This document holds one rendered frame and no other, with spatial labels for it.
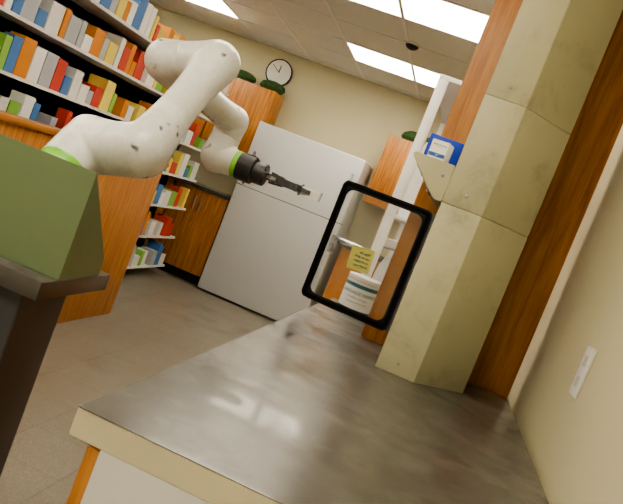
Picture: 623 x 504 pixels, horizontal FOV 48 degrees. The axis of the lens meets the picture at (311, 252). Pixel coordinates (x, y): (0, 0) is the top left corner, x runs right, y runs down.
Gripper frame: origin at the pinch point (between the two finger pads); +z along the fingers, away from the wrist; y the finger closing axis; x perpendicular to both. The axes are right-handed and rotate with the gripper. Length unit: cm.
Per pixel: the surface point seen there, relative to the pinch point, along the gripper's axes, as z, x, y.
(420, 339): 50, 25, -38
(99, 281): -26, 39, -70
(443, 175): 39, -17, -39
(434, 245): 44, 1, -38
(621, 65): 74, -70, -2
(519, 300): 73, 7, -1
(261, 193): -140, 15, 450
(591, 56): 63, -61, -28
